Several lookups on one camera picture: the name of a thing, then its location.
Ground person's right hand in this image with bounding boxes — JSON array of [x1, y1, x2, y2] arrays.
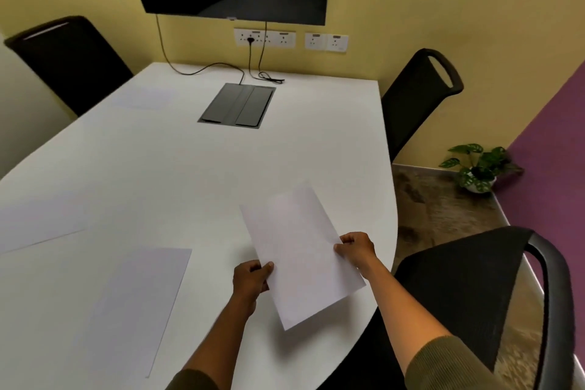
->
[[334, 232, 378, 282]]

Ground person's left hand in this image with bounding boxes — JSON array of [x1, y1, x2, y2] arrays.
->
[[232, 260, 275, 318]]

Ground white paper sheet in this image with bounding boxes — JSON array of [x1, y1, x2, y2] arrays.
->
[[112, 86, 176, 111], [75, 246, 193, 378], [0, 193, 90, 254], [239, 181, 367, 331]]

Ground person's left forearm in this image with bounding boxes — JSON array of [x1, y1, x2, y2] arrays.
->
[[165, 296, 257, 390]]

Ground person's right forearm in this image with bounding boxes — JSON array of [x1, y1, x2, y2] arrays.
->
[[359, 262, 508, 390]]

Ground black mesh office chair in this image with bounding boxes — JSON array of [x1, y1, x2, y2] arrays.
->
[[317, 226, 576, 390], [381, 48, 464, 163], [4, 16, 134, 117]]

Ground white plant pot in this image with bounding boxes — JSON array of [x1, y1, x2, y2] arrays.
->
[[464, 177, 497, 194]]

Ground green potted plant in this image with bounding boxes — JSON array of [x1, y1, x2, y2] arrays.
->
[[439, 143, 524, 188]]

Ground black table cable box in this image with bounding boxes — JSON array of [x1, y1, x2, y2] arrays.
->
[[197, 83, 277, 129]]

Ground black power cable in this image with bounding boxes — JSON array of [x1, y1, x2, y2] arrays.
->
[[155, 14, 246, 85]]

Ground white wall socket panel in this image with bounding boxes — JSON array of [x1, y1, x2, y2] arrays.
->
[[233, 28, 297, 49]]

